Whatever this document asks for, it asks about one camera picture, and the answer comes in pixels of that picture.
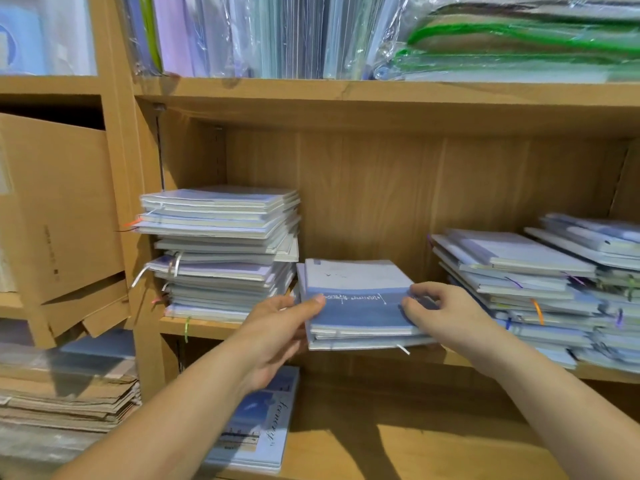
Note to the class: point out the stack of large blue notebooks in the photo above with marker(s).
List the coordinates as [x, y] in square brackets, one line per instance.
[220, 245]

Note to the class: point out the blue white packaged items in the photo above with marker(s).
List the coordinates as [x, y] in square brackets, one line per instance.
[45, 35]

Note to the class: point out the pile of small notebooks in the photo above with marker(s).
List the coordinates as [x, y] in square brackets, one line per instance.
[540, 275]

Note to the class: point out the wooden shelf unit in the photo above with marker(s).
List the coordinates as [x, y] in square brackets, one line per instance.
[400, 105]

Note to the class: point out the beach picture cover notebook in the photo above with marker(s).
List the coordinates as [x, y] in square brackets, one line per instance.
[262, 425]

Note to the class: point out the person's left forearm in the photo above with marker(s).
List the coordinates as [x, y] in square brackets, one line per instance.
[160, 425]

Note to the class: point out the stack of grey blue notebooks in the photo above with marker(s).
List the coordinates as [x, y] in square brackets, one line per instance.
[355, 295]

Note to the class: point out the person's left hand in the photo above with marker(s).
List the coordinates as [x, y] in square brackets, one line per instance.
[275, 340]

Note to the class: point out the stack of flat wrapped packets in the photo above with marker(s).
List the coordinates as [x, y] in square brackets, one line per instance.
[60, 390]

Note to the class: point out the row of plastic wrapped folders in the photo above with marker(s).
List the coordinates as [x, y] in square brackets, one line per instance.
[260, 35]

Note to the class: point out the person's right hand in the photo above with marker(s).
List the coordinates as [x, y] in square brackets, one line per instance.
[455, 325]

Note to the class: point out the person's right forearm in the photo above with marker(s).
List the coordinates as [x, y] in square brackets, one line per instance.
[570, 405]

